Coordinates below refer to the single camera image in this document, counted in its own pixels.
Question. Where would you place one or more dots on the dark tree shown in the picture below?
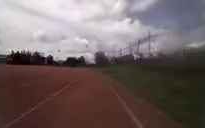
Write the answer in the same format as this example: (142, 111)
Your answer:
(100, 58)

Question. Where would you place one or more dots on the row of dark trees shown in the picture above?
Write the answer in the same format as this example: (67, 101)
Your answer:
(33, 58)

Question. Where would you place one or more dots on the red running track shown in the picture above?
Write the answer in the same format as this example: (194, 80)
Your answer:
(83, 103)

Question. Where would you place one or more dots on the green grass field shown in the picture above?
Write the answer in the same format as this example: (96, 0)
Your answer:
(170, 86)

